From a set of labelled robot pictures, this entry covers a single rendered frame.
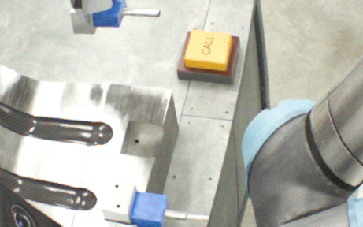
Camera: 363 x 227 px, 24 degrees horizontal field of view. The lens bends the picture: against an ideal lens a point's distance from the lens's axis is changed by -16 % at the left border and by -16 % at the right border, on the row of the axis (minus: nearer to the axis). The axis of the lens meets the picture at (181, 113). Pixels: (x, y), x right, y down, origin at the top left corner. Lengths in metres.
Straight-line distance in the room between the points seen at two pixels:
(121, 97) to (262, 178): 0.67
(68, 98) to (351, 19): 1.43
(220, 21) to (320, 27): 1.10
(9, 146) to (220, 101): 0.34
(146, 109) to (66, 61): 0.25
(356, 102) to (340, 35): 1.96
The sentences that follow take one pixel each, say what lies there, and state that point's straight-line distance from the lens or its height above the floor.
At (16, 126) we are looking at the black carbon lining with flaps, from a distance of 1.31.
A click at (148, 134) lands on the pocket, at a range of 1.28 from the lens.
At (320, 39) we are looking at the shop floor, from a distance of 2.52.
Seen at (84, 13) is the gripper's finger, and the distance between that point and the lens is 1.29.
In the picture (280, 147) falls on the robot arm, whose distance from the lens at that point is 0.64.
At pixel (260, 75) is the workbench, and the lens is 2.14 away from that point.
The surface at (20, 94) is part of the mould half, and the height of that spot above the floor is 0.89.
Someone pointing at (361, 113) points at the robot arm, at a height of 1.43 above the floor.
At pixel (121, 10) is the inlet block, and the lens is 1.34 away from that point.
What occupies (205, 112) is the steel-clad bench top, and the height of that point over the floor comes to 0.80.
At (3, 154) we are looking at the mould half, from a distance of 1.28.
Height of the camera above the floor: 1.90
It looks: 53 degrees down
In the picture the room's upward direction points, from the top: 10 degrees counter-clockwise
